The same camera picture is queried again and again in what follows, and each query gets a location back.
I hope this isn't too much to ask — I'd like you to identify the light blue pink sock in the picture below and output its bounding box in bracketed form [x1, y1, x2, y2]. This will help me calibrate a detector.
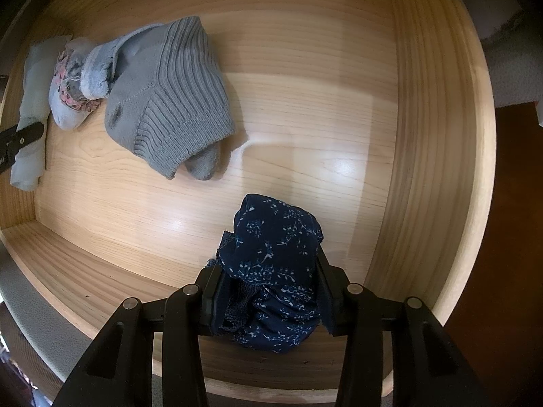
[48, 37, 105, 132]

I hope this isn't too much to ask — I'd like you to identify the grey-fronted wooden drawer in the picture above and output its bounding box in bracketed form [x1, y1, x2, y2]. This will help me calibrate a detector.
[0, 0, 497, 407]

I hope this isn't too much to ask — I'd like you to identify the pale blue underwear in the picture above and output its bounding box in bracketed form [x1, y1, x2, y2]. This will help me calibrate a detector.
[9, 36, 72, 191]

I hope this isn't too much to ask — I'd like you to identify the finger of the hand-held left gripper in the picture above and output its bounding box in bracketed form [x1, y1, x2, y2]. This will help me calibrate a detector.
[0, 121, 45, 175]

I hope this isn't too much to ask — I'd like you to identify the navy floral underwear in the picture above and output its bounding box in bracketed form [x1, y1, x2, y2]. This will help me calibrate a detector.
[216, 194, 325, 353]

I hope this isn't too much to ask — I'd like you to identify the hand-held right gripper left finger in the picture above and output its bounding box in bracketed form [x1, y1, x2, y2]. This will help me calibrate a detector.
[51, 263, 225, 407]

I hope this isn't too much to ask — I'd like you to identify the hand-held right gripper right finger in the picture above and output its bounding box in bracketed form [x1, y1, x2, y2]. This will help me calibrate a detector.
[314, 246, 493, 407]

